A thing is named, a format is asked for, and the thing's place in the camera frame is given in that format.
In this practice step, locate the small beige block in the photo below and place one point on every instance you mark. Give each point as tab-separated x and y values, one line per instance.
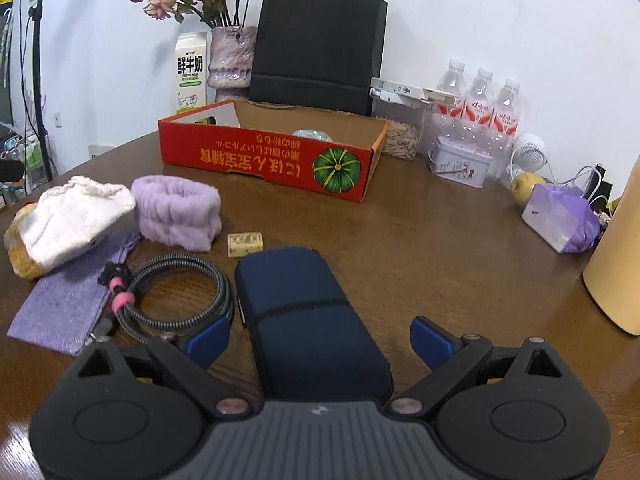
245	244

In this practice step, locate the white and yellow plush toy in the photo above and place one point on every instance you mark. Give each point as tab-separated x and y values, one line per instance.
65	220

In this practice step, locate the yellow lemon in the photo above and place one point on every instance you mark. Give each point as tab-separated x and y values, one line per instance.
525	187

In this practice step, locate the clear seed container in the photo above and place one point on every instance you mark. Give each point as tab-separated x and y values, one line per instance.
400	135

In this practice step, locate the purple fluffy headband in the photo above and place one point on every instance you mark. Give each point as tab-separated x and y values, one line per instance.
177	215

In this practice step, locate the white milk carton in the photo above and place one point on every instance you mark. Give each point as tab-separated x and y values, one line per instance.
191	75

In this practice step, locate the dark blue fabric case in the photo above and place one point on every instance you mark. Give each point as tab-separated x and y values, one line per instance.
300	310

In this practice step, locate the pale green round object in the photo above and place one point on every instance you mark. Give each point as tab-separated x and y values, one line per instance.
312	135

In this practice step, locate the dark grey cabinet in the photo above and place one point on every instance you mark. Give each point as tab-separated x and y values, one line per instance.
4	60

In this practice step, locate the purple tissue pack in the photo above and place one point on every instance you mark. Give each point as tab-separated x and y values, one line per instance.
560	217

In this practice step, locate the small white round device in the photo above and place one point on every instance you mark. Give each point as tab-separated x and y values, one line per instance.
529	152

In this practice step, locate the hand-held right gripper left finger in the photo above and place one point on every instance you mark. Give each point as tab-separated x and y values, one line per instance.
207	342

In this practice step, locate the red cardboard box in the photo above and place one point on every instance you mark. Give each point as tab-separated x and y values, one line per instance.
260	160

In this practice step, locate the beige cylinder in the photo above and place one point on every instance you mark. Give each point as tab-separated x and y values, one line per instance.
617	260

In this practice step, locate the small black device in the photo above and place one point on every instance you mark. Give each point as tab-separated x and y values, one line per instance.
602	187

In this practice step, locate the pale printed tin box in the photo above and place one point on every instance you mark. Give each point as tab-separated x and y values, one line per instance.
460	162

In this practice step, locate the clear water bottle red label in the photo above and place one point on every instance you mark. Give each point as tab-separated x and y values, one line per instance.
480	95
452	85
507	110

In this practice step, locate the black light stand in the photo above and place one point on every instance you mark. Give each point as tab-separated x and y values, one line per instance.
41	85

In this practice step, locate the cluttered shelf items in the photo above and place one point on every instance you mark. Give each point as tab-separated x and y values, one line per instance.
22	160

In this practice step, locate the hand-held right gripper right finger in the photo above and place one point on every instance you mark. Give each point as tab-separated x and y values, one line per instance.
431	342

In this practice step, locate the black paper bag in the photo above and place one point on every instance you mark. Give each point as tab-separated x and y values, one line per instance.
315	45

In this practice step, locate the purple fuzzy vase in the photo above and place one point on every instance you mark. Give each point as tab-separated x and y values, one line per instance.
231	60

